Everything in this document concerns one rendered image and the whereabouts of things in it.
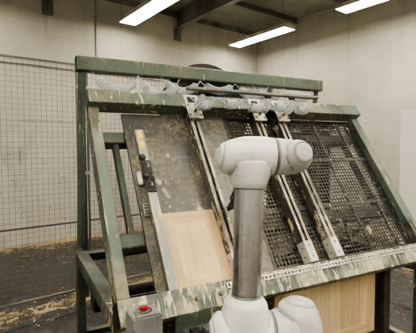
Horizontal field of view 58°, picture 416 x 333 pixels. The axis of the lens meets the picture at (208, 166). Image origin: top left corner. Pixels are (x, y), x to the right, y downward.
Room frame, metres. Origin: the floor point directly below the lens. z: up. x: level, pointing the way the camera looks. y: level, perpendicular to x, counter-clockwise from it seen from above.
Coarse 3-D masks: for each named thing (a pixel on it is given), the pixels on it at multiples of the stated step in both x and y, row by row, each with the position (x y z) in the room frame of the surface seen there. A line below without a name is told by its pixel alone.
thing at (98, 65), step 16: (80, 64) 2.53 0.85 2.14; (96, 64) 2.58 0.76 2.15; (112, 64) 2.63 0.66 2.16; (128, 64) 2.68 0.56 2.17; (144, 64) 2.73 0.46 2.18; (160, 64) 2.79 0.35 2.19; (80, 80) 2.57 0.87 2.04; (192, 80) 2.93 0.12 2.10; (208, 80) 2.97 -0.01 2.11; (224, 80) 3.04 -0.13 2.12; (240, 80) 3.11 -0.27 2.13; (256, 80) 3.18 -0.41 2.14; (272, 80) 3.26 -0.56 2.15; (288, 80) 3.34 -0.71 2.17; (304, 80) 3.42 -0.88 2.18; (80, 96) 2.59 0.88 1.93; (80, 112) 2.60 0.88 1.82; (80, 128) 2.62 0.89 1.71; (80, 144) 2.64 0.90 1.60; (80, 160) 2.65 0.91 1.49; (80, 176) 2.67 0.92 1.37; (80, 192) 2.69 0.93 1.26; (80, 208) 2.71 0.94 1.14; (80, 224) 2.73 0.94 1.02; (80, 240) 2.75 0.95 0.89
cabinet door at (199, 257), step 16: (176, 224) 1.98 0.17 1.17; (192, 224) 2.02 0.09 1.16; (208, 224) 2.05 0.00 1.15; (176, 240) 1.92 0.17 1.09; (192, 240) 1.96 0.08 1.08; (208, 240) 1.99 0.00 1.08; (176, 256) 1.87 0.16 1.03; (192, 256) 1.90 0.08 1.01; (208, 256) 1.94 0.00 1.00; (224, 256) 1.97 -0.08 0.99; (176, 272) 1.82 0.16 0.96; (192, 272) 1.85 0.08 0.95; (208, 272) 1.88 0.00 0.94; (224, 272) 1.92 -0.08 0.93
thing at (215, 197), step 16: (192, 96) 2.46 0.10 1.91; (192, 112) 2.38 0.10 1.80; (192, 128) 2.36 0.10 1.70; (192, 144) 2.36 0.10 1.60; (208, 160) 2.25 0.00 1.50; (208, 176) 2.18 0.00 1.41; (208, 192) 2.17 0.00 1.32; (224, 208) 2.09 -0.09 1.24; (224, 224) 2.03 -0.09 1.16; (224, 240) 2.00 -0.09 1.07
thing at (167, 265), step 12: (144, 180) 2.06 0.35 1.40; (156, 192) 2.02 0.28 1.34; (156, 204) 1.98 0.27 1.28; (156, 216) 1.93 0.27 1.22; (156, 228) 1.90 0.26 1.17; (156, 240) 1.88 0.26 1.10; (168, 252) 1.84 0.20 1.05; (168, 264) 1.81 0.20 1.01; (168, 276) 1.77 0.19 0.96; (168, 288) 1.74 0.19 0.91
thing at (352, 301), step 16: (320, 288) 2.40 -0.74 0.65; (336, 288) 2.47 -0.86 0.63; (352, 288) 2.54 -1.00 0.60; (368, 288) 2.61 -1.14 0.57; (320, 304) 2.40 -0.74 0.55; (336, 304) 2.47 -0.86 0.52; (352, 304) 2.54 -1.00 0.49; (368, 304) 2.61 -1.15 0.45; (336, 320) 2.47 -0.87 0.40; (352, 320) 2.54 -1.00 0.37; (368, 320) 2.61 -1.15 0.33
